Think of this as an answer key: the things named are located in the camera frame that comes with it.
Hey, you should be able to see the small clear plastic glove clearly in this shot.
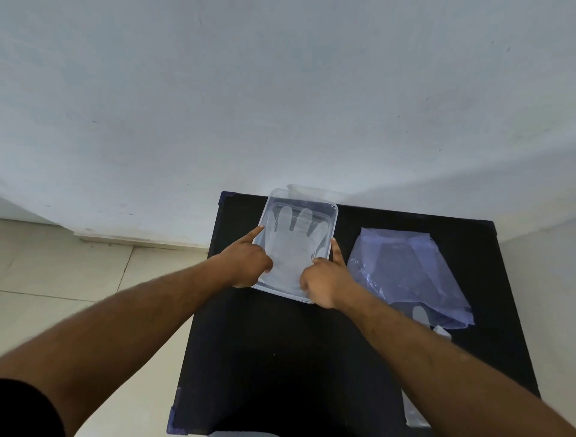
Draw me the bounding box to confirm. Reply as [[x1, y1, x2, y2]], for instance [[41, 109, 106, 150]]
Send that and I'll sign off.
[[411, 305, 452, 341]]

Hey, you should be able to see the translucent bluish plastic bag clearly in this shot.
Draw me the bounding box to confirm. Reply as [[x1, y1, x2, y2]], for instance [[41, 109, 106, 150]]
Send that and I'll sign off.
[[346, 227, 476, 330]]

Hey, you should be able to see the clear plastic tray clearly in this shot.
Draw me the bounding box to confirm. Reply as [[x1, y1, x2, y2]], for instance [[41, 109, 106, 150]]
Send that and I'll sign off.
[[250, 188, 339, 305]]

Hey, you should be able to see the person's left hand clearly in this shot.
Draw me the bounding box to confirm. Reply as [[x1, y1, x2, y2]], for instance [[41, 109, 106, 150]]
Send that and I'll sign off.
[[217, 225, 275, 289]]

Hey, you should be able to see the black shirt sleeve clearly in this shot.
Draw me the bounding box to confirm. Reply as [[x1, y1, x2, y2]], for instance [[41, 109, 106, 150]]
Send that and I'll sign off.
[[0, 378, 66, 437]]

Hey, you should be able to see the person's right hand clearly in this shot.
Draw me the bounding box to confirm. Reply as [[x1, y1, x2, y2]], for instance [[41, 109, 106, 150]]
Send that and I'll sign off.
[[299, 238, 363, 311]]

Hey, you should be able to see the clear plastic lid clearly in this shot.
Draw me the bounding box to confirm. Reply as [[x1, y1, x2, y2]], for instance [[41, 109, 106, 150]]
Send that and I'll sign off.
[[286, 183, 356, 206]]

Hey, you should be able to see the white plastic sheet piece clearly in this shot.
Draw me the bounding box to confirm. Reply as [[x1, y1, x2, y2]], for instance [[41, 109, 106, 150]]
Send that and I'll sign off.
[[400, 389, 433, 429]]

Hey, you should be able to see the person's right forearm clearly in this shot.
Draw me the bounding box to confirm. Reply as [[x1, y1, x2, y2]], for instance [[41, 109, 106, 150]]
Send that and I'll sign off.
[[335, 286, 576, 437]]

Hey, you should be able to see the person's left forearm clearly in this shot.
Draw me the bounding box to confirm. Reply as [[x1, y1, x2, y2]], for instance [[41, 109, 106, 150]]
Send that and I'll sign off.
[[0, 254, 235, 437]]

